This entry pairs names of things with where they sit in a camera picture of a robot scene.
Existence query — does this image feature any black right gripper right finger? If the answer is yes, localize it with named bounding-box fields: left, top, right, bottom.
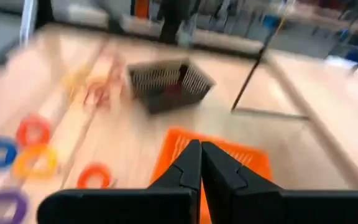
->
left=202, top=141, right=358, bottom=224

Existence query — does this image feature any black slotted plastic basket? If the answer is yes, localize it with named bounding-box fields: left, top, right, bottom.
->
left=127, top=58, right=216, bottom=114

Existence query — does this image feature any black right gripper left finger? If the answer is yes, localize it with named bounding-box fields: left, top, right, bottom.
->
left=37, top=139, right=203, bottom=224

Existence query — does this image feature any yellow coil wristband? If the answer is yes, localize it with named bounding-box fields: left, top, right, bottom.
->
left=12, top=144, right=58, bottom=180

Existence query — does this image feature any wooden shelf riser black frame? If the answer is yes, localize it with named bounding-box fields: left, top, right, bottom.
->
left=230, top=30, right=358, bottom=190

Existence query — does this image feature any orange slotted plastic basket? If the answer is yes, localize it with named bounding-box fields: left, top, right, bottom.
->
left=150, top=127, right=273, bottom=224

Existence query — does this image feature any silver aluminium bracket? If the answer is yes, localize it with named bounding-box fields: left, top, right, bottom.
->
left=19, top=0, right=39, bottom=46

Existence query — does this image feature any orange coil wristband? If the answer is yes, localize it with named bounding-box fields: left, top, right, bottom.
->
left=16, top=114, right=52, bottom=147
left=76, top=163, right=111, bottom=189

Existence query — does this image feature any purple coil wristband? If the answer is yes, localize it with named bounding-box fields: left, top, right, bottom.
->
left=0, top=189, right=29, bottom=224

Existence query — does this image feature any black aluminium rig frame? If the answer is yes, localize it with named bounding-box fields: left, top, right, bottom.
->
left=0, top=0, right=267, bottom=57

